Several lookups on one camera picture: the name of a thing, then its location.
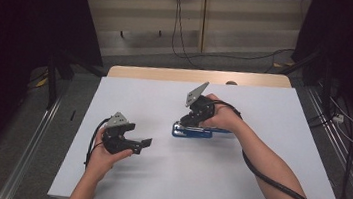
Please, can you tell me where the white board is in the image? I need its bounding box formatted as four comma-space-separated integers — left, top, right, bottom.
47, 61, 353, 199

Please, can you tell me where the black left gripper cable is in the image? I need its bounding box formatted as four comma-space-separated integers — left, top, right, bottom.
83, 115, 111, 172

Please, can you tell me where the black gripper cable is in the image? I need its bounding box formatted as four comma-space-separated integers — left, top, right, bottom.
83, 115, 111, 172
201, 99, 353, 199

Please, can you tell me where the person's left hand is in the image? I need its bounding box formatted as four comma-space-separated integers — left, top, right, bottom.
84, 125, 137, 187

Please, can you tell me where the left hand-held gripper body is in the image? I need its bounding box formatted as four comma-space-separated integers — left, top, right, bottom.
100, 110, 148, 159

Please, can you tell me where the black hanging cable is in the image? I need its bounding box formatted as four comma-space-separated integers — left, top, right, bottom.
167, 0, 208, 70

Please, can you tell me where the person's right hand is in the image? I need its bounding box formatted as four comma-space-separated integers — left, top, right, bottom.
199, 93, 249, 135

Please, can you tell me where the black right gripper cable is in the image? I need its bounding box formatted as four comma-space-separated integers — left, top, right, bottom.
201, 99, 353, 199

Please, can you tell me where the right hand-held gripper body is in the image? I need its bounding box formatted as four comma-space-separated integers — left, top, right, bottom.
182, 79, 220, 127

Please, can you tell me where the aluminium rail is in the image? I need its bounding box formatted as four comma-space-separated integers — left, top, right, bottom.
293, 86, 353, 199
0, 89, 64, 199

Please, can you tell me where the black floor cable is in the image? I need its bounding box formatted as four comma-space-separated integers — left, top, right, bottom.
198, 37, 296, 76

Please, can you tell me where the wooden table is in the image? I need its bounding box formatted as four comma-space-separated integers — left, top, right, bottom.
106, 55, 294, 98

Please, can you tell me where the beige cabinet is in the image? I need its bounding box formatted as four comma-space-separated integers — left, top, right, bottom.
70, 0, 313, 80

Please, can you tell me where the black stand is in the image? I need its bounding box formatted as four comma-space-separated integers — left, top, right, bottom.
42, 48, 109, 116

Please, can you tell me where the blue stapler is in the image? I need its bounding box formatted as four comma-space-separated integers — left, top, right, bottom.
170, 120, 234, 144

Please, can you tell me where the white power adapter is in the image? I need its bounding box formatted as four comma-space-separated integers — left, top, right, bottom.
332, 112, 346, 126

